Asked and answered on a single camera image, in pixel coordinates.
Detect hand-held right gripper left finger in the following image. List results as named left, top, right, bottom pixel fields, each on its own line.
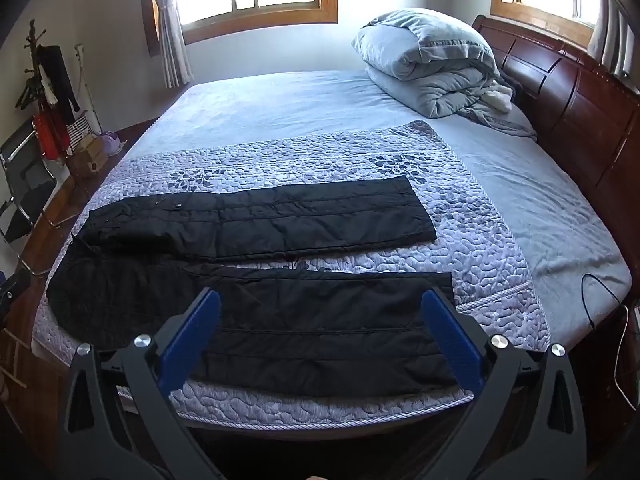
left=55, top=287, right=228, bottom=480

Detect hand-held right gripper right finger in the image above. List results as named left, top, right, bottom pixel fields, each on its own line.
left=420, top=287, right=588, bottom=480

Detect black jacket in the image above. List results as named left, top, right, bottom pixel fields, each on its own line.
left=45, top=175, right=458, bottom=398

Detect grey quilted bed cover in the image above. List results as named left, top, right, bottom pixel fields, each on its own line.
left=31, top=120, right=553, bottom=431

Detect cardboard box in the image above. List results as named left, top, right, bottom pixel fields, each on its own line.
left=67, top=132, right=108, bottom=178

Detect purple plastic basin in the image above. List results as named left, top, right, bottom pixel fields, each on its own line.
left=102, top=131, right=127, bottom=157

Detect black folding chair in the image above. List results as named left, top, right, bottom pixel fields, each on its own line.
left=0, top=120, right=58, bottom=276

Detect white fluffy cloth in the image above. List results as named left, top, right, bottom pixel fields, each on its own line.
left=480, top=82, right=516, bottom=113

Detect red hanging cloth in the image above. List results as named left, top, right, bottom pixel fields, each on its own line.
left=32, top=110, right=71, bottom=161

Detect wooden headboard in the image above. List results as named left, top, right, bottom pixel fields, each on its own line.
left=471, top=14, right=640, bottom=241

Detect white pole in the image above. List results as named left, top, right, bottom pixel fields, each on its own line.
left=74, top=44, right=102, bottom=133

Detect grey pillows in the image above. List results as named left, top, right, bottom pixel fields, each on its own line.
left=351, top=7, right=538, bottom=142

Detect black hanging garment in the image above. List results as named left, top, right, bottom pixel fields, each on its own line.
left=37, top=45, right=81, bottom=126

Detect grey curtain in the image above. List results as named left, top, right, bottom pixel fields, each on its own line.
left=147, top=0, right=195, bottom=88
left=587, top=0, right=640, bottom=93

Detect wooden coat rack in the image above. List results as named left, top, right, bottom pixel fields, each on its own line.
left=15, top=19, right=56, bottom=111

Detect black cable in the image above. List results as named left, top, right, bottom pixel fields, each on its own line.
left=580, top=272, right=626, bottom=331

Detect white cable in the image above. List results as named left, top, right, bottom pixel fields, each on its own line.
left=612, top=305, right=632, bottom=396

